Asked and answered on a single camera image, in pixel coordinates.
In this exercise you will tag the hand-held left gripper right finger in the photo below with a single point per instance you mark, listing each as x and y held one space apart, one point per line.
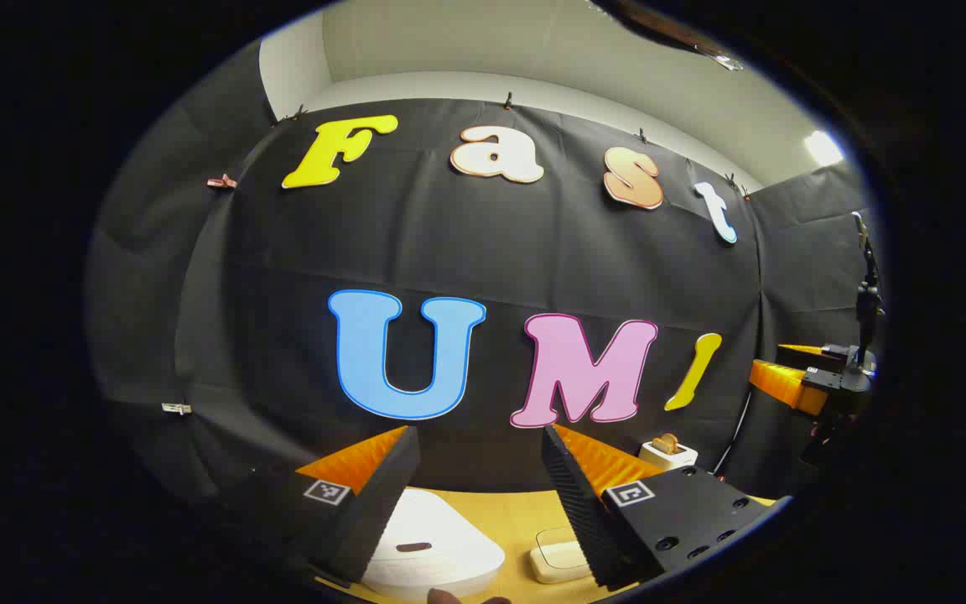
575 503

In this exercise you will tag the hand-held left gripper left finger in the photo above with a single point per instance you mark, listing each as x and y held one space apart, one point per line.
374 503

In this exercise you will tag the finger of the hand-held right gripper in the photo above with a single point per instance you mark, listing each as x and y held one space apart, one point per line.
814 358
785 386

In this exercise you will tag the clear plastic rice container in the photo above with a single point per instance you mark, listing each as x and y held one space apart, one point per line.
558 558

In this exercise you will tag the white rice cooker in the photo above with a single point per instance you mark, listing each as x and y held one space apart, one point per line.
441 545

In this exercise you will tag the white toaster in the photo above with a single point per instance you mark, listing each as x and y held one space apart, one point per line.
667 457

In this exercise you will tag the brown toast slice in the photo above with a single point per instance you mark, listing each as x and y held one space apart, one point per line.
666 442

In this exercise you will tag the ceiling light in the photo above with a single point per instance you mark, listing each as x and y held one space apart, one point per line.
823 148

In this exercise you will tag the white cloth clip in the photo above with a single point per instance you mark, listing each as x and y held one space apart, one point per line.
175 408

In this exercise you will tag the black backdrop cloth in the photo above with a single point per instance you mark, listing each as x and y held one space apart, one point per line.
449 235

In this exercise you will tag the pink cloth clip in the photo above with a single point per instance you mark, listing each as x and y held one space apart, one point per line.
220 181

